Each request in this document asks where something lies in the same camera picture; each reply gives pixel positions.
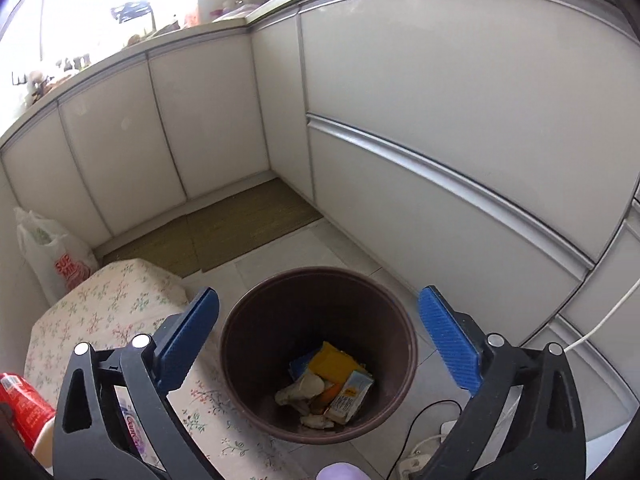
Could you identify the clear plastic water bottle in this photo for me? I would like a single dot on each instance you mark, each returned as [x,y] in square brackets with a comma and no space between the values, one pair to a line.
[132,425]

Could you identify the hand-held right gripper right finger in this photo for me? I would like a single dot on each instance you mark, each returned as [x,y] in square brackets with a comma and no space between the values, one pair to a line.
[450,335]

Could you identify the floral tablecloth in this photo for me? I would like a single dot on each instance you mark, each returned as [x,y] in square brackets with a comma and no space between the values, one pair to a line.
[115,300]

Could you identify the white kitchen countertop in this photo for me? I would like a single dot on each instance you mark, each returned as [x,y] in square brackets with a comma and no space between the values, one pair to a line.
[125,55]

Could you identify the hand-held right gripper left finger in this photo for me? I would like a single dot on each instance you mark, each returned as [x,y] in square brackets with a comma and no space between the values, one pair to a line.
[187,330]

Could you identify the red drink can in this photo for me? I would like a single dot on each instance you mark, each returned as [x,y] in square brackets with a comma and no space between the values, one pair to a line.
[25,405]

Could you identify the white plastic shopping bag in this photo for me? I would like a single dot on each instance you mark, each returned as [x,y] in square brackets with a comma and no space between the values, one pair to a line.
[50,260]

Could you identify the brown plastic bin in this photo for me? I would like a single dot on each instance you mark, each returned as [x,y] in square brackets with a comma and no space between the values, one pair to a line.
[260,330]

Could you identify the yellow flat packet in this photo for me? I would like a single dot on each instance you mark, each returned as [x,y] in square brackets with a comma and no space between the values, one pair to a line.
[335,360]

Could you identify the orange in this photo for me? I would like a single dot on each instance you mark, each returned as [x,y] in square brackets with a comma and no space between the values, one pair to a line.
[325,397]

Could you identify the white kitchen cabinets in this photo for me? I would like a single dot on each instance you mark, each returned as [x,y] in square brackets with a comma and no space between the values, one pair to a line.
[450,110]

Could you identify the blue flat packet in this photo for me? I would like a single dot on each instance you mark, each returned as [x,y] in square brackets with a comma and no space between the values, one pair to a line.
[301,364]

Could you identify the light blue drink carton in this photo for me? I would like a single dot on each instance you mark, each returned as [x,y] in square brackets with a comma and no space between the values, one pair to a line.
[350,395]

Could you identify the brown floor mat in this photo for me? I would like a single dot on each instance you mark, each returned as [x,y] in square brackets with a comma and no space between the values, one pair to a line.
[240,230]

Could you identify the large white tissue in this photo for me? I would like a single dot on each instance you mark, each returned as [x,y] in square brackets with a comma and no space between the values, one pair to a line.
[305,387]

